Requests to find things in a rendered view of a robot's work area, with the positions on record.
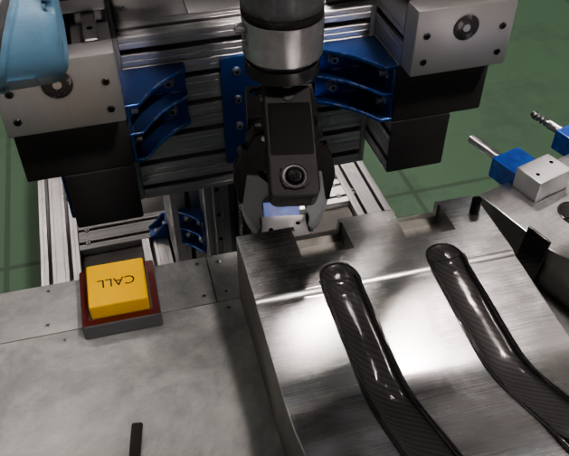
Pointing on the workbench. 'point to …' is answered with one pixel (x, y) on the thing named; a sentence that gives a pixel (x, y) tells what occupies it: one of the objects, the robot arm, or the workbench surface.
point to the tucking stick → (136, 439)
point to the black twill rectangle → (533, 251)
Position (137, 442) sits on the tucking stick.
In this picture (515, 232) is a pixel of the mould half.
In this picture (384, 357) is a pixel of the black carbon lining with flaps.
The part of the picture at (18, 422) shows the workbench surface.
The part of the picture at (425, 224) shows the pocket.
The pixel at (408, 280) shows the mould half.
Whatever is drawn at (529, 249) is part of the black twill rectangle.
